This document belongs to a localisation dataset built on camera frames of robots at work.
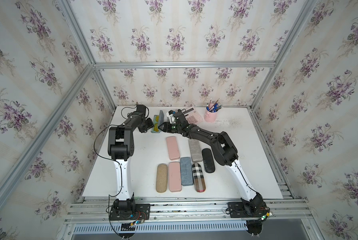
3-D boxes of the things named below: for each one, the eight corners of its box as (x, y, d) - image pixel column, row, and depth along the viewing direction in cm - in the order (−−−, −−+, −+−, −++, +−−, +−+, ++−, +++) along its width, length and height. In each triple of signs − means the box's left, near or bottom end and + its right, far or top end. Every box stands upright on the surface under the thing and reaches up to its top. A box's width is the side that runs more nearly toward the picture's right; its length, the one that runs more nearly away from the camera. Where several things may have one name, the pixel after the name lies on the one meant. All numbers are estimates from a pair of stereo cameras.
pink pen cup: (204, 123, 112) (206, 114, 104) (203, 116, 117) (205, 107, 109) (216, 123, 112) (219, 114, 105) (215, 116, 117) (218, 107, 109)
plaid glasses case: (195, 192, 81) (195, 191, 78) (191, 165, 90) (191, 163, 88) (205, 191, 81) (206, 190, 78) (200, 164, 91) (201, 162, 88)
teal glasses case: (180, 185, 83) (180, 184, 80) (180, 159, 93) (180, 157, 91) (193, 185, 83) (193, 184, 81) (191, 159, 93) (192, 157, 91)
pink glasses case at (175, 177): (167, 192, 81) (167, 190, 79) (169, 163, 92) (168, 161, 89) (181, 192, 81) (181, 190, 79) (181, 163, 92) (181, 161, 89)
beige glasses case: (155, 192, 81) (154, 190, 78) (158, 166, 91) (157, 163, 88) (166, 192, 81) (166, 190, 78) (168, 166, 91) (168, 163, 88)
